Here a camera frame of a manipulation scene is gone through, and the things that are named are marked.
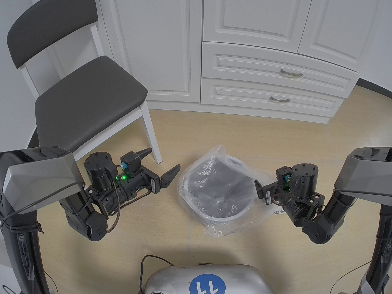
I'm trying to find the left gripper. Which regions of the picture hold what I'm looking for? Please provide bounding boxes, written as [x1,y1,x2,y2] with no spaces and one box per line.
[115,148,181,209]

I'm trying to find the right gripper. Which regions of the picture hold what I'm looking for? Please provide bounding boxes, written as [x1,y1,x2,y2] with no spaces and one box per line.
[255,179,294,209]

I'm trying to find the white printed wrapper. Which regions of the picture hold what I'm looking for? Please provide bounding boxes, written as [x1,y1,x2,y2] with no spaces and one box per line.
[266,204,288,216]

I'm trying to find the clear plastic bag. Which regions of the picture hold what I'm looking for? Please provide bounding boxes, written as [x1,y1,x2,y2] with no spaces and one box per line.
[177,145,256,238]

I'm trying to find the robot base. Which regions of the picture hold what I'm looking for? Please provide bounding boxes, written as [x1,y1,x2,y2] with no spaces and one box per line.
[144,264,273,294]

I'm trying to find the white trash bin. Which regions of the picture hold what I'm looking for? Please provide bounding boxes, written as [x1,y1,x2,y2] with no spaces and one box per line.
[178,155,255,230]

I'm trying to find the white chair grey cushions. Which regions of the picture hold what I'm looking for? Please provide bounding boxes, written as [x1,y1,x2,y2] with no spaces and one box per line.
[7,0,163,165]

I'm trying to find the white wardrobe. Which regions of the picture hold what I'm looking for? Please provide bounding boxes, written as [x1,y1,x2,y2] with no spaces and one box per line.
[29,0,382,125]

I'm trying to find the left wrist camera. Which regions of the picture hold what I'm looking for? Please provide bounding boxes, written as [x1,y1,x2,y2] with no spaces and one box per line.
[120,152,142,177]

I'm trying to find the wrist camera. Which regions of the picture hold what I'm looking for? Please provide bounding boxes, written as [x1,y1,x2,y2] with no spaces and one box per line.
[120,152,142,177]
[276,166,292,184]

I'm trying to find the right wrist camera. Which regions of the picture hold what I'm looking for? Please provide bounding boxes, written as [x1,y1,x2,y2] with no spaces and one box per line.
[276,166,292,184]

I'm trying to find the black cable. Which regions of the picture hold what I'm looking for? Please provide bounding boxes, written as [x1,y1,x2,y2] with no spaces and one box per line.
[332,262,372,294]
[139,255,173,292]

